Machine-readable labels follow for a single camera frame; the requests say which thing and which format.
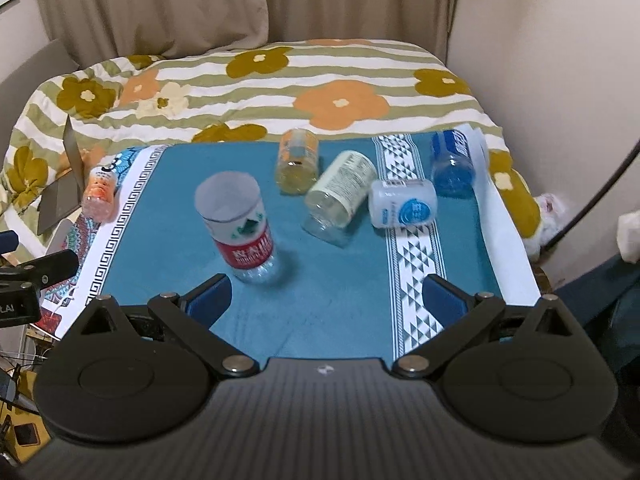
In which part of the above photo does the red white label bottle cup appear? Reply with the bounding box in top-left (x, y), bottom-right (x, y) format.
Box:
top-left (194, 171), bottom-right (277, 283)

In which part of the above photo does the white blue label bottle cup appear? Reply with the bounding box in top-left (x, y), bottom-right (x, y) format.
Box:
top-left (368, 179), bottom-right (437, 229)

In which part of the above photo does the blue plastic bottle cup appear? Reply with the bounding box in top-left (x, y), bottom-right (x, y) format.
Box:
top-left (432, 129), bottom-right (475, 198)

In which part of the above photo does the orange label bottle cup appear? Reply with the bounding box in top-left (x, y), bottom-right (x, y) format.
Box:
top-left (274, 128), bottom-right (319, 195)

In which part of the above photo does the cream label clear bottle cup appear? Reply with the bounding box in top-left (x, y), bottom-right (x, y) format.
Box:
top-left (303, 150), bottom-right (378, 247)

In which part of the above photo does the small orange pink bottle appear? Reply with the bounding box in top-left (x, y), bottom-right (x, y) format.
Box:
top-left (81, 164), bottom-right (117, 223)

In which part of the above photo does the teal patterned cloth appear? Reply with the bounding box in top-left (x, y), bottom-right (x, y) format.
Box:
top-left (40, 126), bottom-right (539, 361)

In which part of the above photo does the white plastic bag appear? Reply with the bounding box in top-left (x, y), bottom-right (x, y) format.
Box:
top-left (522, 193), bottom-right (568, 262)

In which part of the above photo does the floral striped quilt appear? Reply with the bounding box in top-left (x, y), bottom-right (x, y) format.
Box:
top-left (1, 39), bottom-right (544, 261)

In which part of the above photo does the beige curtain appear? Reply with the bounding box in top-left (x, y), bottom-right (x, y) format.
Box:
top-left (37, 0), bottom-right (456, 66)

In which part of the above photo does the black cable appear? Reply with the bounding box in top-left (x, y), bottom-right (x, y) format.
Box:
top-left (541, 138), bottom-right (640, 254)

